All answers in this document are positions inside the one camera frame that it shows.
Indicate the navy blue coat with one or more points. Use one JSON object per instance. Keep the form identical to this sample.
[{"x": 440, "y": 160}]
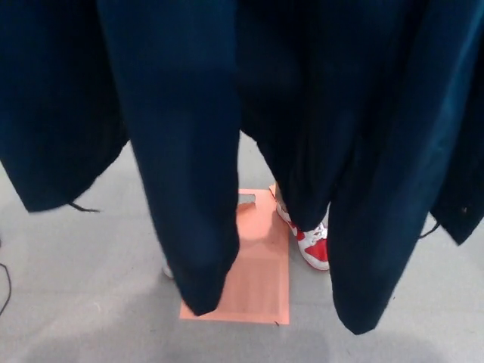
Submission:
[{"x": 181, "y": 113}]

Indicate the red white right sneaker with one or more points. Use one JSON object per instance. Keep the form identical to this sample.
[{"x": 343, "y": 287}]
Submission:
[{"x": 314, "y": 249}]

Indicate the orange floor sheet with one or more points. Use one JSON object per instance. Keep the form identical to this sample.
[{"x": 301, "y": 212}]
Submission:
[{"x": 261, "y": 287}]

